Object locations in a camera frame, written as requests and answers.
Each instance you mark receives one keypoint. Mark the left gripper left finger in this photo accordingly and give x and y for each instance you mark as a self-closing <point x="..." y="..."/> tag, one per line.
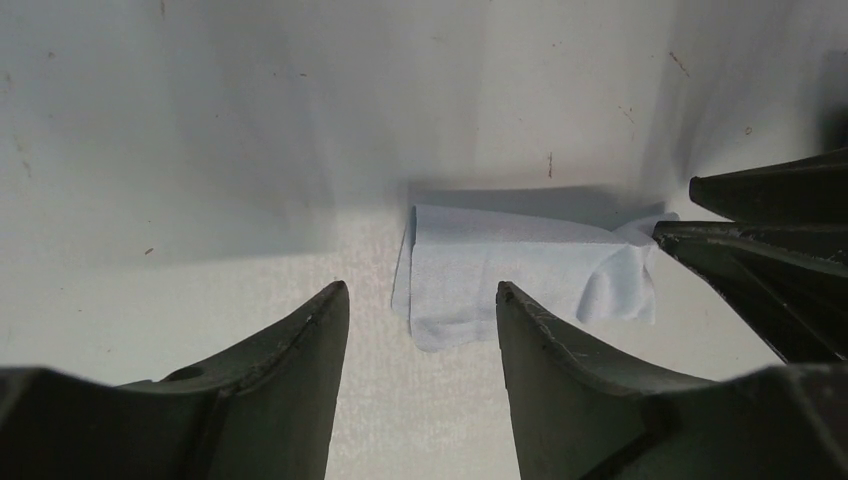
<point x="263" y="408"/>

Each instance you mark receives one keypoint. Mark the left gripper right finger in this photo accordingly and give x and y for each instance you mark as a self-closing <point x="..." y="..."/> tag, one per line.
<point x="583" y="409"/>

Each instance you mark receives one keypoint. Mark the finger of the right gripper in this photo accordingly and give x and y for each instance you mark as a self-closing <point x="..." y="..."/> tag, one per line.
<point x="811" y="190"/>
<point x="788" y="283"/>

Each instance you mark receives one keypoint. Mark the light blue cleaning cloth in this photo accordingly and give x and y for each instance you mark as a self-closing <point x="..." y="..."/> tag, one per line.
<point x="452" y="261"/>

